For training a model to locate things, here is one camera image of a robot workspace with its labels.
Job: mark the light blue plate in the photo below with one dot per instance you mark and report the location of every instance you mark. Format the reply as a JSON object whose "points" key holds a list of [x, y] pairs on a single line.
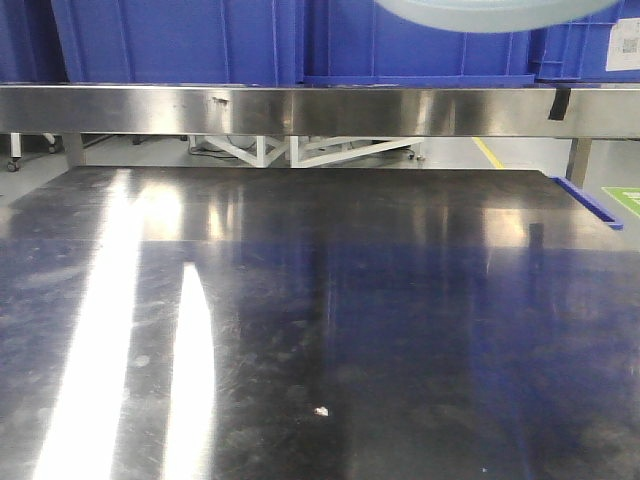
{"points": [[492, 16]]}

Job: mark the steel shelf leg left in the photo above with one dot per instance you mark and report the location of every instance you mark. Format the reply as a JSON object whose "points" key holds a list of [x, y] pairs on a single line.
{"points": [[74, 150]]}

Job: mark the steel shelf leg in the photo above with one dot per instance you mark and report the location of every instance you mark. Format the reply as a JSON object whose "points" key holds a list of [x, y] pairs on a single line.
{"points": [[74, 150], [578, 160]]}

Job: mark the steel shelf leg right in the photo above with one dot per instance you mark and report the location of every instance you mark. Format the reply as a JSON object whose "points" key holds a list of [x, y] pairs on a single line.
{"points": [[578, 160]]}

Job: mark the blue plastic crate centre-right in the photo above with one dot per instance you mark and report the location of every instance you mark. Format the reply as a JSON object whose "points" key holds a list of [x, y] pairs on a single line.
{"points": [[356, 43]]}

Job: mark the blue crate rim beside table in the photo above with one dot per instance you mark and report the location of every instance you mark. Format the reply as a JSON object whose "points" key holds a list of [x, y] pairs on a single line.
{"points": [[592, 205]]}

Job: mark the black tape strip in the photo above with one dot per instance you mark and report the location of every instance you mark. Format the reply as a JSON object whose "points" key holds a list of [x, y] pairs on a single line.
{"points": [[560, 104]]}

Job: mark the blue plastic crate centre-left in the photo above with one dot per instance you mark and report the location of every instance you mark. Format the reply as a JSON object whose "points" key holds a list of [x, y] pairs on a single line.
{"points": [[181, 42]]}

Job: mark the white cart leg with caster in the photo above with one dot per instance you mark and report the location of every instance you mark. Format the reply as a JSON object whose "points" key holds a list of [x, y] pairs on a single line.
{"points": [[15, 152]]}

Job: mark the blue plastic crate far right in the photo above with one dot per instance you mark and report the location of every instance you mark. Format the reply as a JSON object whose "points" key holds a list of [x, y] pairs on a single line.
{"points": [[576, 51]]}

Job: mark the blue plastic crate far left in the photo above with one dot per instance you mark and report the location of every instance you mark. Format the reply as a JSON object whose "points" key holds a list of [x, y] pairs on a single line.
{"points": [[30, 45]]}

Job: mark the white label on crate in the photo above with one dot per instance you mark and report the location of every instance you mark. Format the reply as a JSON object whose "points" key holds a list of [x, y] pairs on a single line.
{"points": [[623, 47]]}

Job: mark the white metal frame background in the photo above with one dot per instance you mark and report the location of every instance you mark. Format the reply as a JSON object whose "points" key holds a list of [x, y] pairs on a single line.
{"points": [[301, 151]]}

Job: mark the stainless steel shelf rail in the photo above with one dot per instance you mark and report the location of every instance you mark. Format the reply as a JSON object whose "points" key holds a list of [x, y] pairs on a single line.
{"points": [[606, 111]]}

